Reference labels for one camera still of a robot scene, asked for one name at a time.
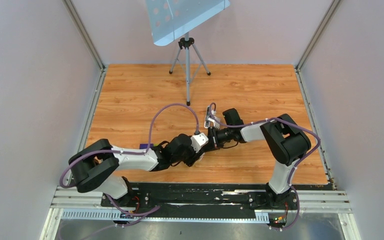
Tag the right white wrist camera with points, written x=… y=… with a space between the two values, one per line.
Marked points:
x=215 y=121

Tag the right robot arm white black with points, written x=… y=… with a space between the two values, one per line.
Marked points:
x=286 y=141

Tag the purple green toy brick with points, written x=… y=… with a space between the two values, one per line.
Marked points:
x=145 y=145

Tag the grey tripod stand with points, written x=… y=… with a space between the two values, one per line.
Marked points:
x=185 y=43

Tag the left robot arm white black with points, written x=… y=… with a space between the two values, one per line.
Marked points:
x=93 y=168

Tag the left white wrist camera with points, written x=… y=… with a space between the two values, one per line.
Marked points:
x=198 y=141

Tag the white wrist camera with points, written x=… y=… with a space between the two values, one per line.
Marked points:
x=198 y=141
x=215 y=121

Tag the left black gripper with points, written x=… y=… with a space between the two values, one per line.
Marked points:
x=194 y=156

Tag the light blue perforated board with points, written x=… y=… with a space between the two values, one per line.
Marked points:
x=171 y=19

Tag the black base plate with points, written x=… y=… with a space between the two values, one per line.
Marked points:
x=202 y=200

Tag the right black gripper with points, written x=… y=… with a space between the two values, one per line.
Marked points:
x=212 y=136

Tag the white slotted cable duct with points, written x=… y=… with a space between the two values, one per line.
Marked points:
x=115 y=215

